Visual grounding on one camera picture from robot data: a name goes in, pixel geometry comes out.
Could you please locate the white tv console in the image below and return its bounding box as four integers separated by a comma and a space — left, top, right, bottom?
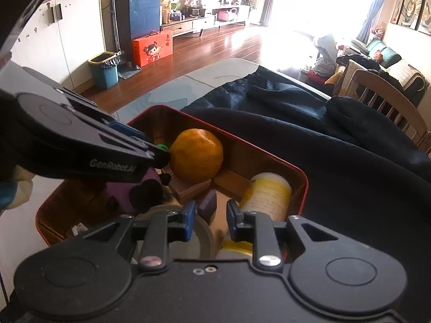
160, 4, 251, 37

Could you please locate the blue black cabinet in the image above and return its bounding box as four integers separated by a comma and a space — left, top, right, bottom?
110, 0, 161, 61

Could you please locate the red gift box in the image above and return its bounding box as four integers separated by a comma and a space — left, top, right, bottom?
132, 31, 172, 67

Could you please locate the purple faceted block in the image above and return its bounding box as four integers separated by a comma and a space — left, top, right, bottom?
197, 189, 217, 224

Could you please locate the teal trash bin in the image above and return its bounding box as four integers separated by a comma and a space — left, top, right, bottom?
88, 51, 119, 90

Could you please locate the red rectangular tin box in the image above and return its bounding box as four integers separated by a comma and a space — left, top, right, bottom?
35, 105, 308, 255

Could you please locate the yellow white cylinder tube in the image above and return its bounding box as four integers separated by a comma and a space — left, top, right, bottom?
240, 173, 292, 221

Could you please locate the teal sofa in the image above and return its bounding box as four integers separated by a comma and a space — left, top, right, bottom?
333, 39, 429, 107

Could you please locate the green push pin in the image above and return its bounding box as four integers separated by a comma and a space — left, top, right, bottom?
157, 144, 169, 152

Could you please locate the wooden chair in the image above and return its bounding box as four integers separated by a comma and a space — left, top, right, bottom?
344, 69, 430, 157

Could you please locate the purple spiky toy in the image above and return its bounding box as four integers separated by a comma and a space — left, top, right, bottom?
107, 168, 164, 214

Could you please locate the round metal jar lid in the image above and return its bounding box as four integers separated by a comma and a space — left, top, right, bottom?
131, 204, 216, 264

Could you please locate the orange tangerine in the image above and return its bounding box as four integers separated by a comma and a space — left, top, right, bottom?
169, 128, 224, 184

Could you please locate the dark navy table cloth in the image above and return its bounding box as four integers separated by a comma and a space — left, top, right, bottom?
184, 64, 430, 322

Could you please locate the white sideboard cabinet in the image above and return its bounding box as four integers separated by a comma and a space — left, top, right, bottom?
12, 0, 106, 93

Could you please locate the blue gloved hand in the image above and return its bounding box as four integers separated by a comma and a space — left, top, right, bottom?
1, 166, 35, 212

